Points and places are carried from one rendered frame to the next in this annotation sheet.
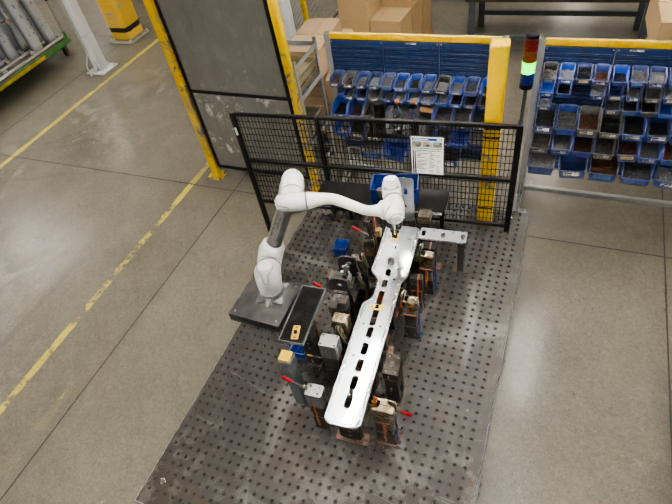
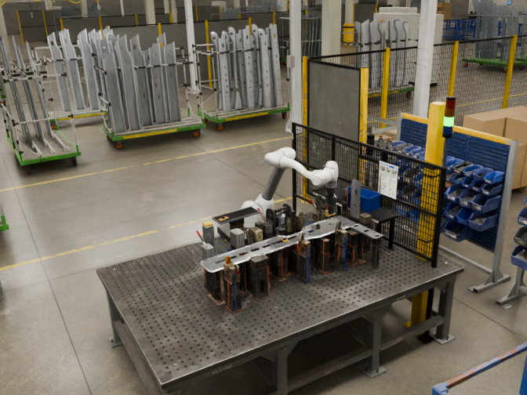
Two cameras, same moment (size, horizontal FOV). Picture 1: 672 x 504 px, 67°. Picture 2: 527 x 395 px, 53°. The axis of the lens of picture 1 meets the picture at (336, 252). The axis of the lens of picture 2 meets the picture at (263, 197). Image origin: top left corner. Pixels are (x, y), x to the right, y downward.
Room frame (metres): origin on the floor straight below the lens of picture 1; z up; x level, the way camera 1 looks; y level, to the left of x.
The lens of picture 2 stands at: (-1.50, -1.92, 2.84)
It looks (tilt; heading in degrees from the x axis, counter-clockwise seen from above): 22 degrees down; 31
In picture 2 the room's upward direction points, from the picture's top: 2 degrees counter-clockwise
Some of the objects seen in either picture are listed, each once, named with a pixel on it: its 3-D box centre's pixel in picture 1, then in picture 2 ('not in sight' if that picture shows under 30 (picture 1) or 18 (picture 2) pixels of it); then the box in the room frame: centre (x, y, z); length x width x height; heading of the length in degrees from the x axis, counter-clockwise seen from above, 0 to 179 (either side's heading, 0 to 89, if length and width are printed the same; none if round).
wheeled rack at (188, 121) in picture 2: not in sight; (150, 96); (6.44, 5.41, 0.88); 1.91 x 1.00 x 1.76; 147
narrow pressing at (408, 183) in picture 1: (405, 199); (355, 198); (2.39, -0.49, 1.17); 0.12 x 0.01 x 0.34; 64
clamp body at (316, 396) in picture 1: (319, 407); (208, 267); (1.28, 0.25, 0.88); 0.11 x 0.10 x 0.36; 64
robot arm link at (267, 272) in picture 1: (267, 275); (249, 212); (2.22, 0.46, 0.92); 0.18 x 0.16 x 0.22; 173
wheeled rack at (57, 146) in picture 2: not in sight; (35, 111); (4.49, 6.41, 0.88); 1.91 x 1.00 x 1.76; 61
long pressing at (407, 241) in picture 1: (377, 310); (282, 241); (1.72, -0.16, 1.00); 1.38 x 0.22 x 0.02; 154
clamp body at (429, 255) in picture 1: (427, 272); (340, 249); (2.02, -0.53, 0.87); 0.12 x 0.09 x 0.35; 64
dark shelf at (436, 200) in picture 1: (380, 197); (352, 203); (2.63, -0.38, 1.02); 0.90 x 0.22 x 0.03; 64
